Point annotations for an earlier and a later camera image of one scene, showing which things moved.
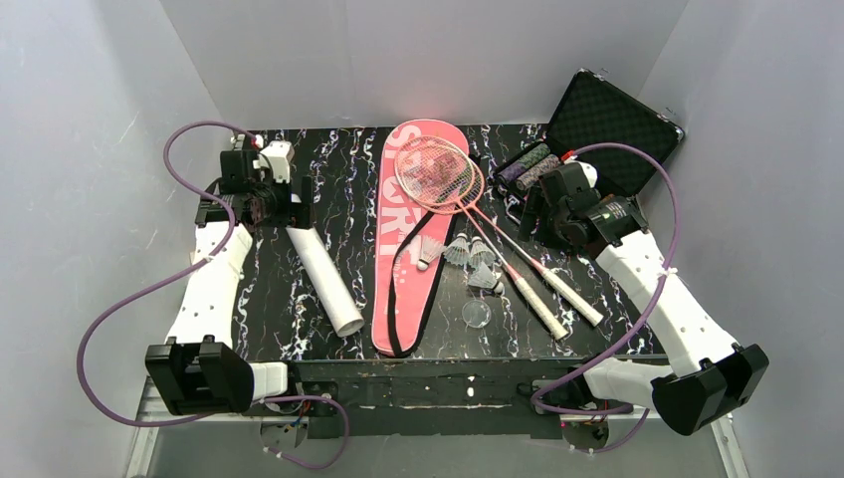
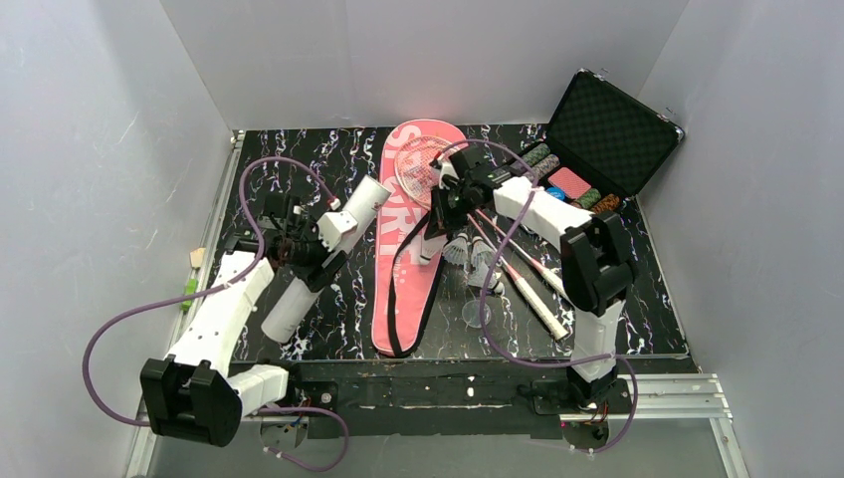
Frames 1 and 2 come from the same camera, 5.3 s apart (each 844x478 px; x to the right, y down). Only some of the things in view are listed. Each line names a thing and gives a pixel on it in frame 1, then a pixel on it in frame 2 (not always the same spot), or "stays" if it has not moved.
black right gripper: x=545 y=215 -> x=446 y=215
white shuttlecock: x=430 y=249 stays
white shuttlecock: x=479 y=253 stays
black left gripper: x=265 y=215 -> x=322 y=265
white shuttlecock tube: x=337 y=298 -> x=301 y=298
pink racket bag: x=406 y=300 stays
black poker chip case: x=594 y=112 stays
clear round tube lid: x=476 y=314 stays
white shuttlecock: x=459 y=252 stays
